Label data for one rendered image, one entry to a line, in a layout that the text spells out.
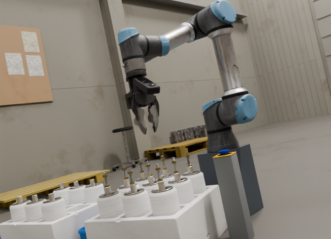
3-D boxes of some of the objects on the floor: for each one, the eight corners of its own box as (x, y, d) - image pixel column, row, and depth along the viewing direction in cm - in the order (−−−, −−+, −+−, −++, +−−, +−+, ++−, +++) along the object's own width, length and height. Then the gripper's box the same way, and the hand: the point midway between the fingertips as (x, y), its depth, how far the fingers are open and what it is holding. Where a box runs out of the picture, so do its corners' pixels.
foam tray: (149, 229, 144) (142, 191, 145) (228, 227, 125) (218, 184, 126) (92, 271, 110) (82, 221, 111) (188, 277, 91) (176, 218, 92)
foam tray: (72, 230, 171) (66, 198, 172) (125, 230, 150) (117, 194, 151) (5, 263, 138) (-3, 224, 139) (60, 270, 117) (51, 223, 118)
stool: (134, 163, 492) (126, 127, 495) (153, 162, 448) (145, 122, 451) (104, 171, 460) (96, 133, 462) (122, 171, 416) (113, 128, 418)
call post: (236, 235, 115) (218, 154, 116) (254, 235, 111) (236, 152, 113) (230, 244, 109) (212, 158, 110) (250, 244, 105) (230, 155, 107)
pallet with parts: (195, 146, 593) (191, 126, 595) (236, 140, 527) (231, 119, 528) (143, 161, 499) (139, 138, 501) (184, 156, 432) (179, 130, 434)
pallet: (80, 180, 418) (78, 172, 418) (113, 178, 358) (112, 169, 359) (-21, 209, 333) (-22, 199, 333) (2, 214, 273) (0, 201, 274)
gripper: (143, 75, 113) (155, 132, 112) (115, 78, 107) (127, 137, 106) (154, 69, 105) (167, 129, 104) (125, 71, 100) (138, 135, 99)
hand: (150, 129), depth 103 cm, fingers open, 3 cm apart
